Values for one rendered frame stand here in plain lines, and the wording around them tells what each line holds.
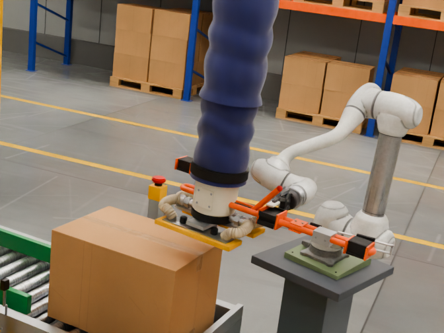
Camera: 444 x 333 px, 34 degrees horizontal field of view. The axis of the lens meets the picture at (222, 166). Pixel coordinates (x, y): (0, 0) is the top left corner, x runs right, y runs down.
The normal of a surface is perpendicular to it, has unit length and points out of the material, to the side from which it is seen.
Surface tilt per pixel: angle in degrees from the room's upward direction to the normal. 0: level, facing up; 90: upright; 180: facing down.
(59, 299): 90
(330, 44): 90
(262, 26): 105
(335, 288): 0
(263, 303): 0
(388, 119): 93
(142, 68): 90
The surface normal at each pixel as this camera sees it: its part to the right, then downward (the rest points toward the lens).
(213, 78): -0.74, 0.22
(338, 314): 0.74, 0.27
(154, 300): -0.46, 0.20
